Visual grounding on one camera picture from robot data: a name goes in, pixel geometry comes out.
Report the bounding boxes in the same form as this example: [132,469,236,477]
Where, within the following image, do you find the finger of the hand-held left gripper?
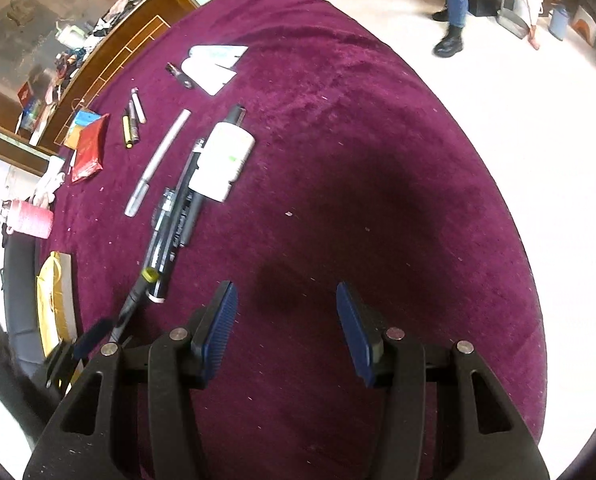
[44,341,79,388]
[73,316,115,361]

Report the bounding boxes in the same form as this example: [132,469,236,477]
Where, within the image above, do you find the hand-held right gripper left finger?
[23,280,240,480]

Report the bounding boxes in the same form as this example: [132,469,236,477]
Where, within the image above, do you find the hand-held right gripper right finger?
[335,281,551,480]

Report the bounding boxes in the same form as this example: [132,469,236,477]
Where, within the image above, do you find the black marker yellow band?
[110,267,160,346]

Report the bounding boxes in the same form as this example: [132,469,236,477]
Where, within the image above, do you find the pile of black markers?
[145,139,209,306]

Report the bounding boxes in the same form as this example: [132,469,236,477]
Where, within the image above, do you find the white bottle green label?
[188,121,256,204]

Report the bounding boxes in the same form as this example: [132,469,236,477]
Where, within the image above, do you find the dark grey pen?
[175,104,249,251]

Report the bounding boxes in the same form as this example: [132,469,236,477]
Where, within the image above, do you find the black office chair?
[0,237,49,378]

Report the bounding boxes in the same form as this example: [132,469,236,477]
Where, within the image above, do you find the white gloves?
[30,157,66,208]

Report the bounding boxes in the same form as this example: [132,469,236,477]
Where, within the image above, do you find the red foil packet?
[70,114,111,183]

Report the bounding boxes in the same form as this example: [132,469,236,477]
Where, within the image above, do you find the plain white packet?
[182,57,238,96]

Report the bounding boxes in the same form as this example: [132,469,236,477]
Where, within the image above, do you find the black pen silver tip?
[166,62,196,90]

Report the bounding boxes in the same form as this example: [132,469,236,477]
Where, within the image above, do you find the white packet blue print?
[188,44,250,72]

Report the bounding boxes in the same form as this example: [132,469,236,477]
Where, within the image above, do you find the pile of assorted clutter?
[15,0,164,133]

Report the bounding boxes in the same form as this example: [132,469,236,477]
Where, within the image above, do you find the wooden cabinet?
[0,0,174,161]

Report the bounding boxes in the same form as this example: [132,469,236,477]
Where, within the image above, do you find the grey dustpan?
[495,0,529,40]

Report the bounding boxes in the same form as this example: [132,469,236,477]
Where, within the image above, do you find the blue grey canister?
[548,2,571,41]

